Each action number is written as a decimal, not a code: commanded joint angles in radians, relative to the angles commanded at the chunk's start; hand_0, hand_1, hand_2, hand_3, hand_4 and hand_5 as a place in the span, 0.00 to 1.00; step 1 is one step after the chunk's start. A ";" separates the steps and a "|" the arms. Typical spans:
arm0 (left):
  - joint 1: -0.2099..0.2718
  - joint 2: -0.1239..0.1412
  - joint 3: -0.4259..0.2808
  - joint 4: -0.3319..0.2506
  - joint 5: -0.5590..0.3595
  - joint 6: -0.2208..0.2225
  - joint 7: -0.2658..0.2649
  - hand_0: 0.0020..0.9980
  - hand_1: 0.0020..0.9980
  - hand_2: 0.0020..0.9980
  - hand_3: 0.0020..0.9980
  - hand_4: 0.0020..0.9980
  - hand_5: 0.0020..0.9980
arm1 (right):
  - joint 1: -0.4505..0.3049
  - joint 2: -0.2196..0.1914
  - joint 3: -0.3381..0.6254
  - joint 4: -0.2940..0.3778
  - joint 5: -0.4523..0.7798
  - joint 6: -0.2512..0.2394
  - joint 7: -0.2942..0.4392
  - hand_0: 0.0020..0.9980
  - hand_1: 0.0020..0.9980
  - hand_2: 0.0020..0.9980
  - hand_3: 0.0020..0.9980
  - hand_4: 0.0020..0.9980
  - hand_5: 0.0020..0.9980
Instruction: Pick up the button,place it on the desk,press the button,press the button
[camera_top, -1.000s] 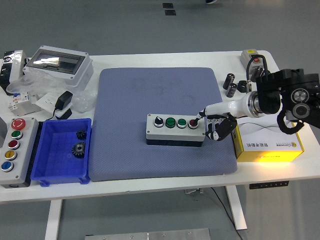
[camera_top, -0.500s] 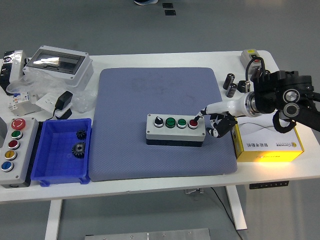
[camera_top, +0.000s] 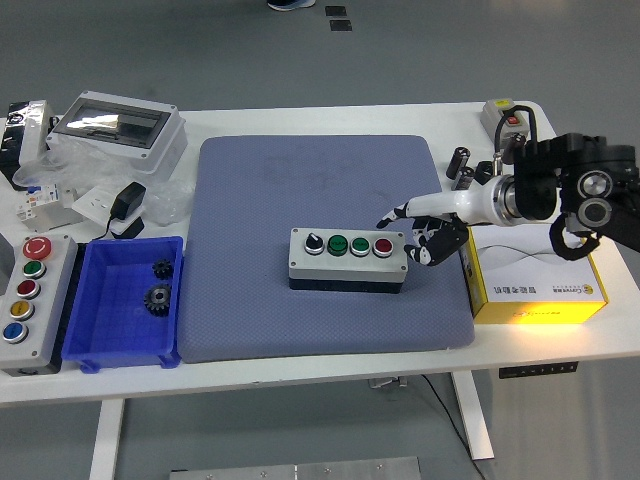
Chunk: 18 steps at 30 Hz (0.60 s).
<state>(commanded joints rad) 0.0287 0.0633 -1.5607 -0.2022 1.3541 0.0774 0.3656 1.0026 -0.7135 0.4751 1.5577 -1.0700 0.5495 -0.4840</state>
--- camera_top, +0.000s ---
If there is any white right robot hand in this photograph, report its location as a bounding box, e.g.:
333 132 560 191
374 178 500 269

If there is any grey four-button control box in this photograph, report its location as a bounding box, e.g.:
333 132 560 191
288 227 409 295

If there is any grey five-button control box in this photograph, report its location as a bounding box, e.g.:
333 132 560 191
0 233 79 376

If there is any black hexagonal nut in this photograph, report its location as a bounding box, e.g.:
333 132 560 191
473 159 497 185

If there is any white and yellow carton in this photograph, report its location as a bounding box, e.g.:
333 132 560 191
458 223 610 325

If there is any black table height controller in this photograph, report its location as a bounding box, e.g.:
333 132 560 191
498 360 580 380

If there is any white table leg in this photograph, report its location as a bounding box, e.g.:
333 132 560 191
88 398 125 480
449 372 496 461

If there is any blue-grey table mat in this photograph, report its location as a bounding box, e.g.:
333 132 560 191
177 133 476 365

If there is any clear plastic bag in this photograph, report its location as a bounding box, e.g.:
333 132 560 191
12 144 196 229

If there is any white distribution box clear lid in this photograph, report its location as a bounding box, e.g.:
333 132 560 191
44 89 189 176

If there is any grey metal plate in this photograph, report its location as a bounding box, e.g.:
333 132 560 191
169 455 422 480

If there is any large black gear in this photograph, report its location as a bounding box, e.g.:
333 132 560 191
142 282 174 317

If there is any black power adapter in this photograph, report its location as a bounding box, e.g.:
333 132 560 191
92 181 147 241

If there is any blue plastic bin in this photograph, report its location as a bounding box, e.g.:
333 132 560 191
60 235 185 374

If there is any white circuit breaker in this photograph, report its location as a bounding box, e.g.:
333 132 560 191
14 180 84 234

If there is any grey switch box red button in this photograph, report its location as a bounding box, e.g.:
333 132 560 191
480 98 531 150

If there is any black cable under table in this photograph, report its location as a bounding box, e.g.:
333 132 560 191
419 373 489 480

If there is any white wall socket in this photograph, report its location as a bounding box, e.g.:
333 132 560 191
71 185 146 236

